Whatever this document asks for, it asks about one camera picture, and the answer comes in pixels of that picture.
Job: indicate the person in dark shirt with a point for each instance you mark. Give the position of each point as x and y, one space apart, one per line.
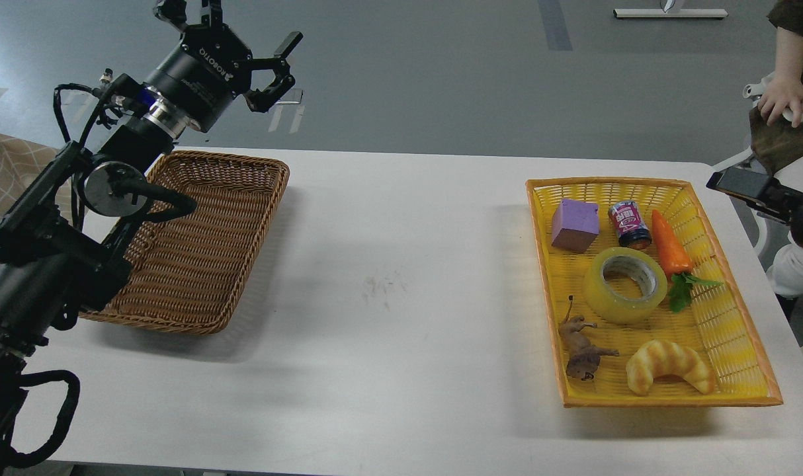
776 123

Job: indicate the purple foam cube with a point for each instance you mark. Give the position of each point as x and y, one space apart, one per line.
575 225

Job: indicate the toy croissant bread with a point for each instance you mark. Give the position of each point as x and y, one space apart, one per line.
662 358

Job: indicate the brown toy lion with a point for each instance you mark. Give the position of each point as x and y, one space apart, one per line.
584 358

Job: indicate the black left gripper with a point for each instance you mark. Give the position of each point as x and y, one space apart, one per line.
200 73

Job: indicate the yellow plastic basket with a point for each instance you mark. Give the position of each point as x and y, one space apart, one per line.
716 324

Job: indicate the beige checkered cloth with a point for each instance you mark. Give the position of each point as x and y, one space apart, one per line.
21 162

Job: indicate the yellow tape roll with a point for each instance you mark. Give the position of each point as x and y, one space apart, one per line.
624 286

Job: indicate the orange toy carrot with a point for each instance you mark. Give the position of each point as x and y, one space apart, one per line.
676 264

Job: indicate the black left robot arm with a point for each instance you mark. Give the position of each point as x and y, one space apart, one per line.
63 241

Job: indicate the brown wicker basket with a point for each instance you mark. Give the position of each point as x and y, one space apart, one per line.
188 274

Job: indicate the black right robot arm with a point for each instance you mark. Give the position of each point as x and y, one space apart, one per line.
765 194

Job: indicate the white handheld controller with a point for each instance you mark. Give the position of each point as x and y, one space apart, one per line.
759 89

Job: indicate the small purple drink can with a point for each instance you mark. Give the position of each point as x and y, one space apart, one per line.
630 227

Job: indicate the person's hand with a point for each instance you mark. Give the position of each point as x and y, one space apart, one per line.
782 99

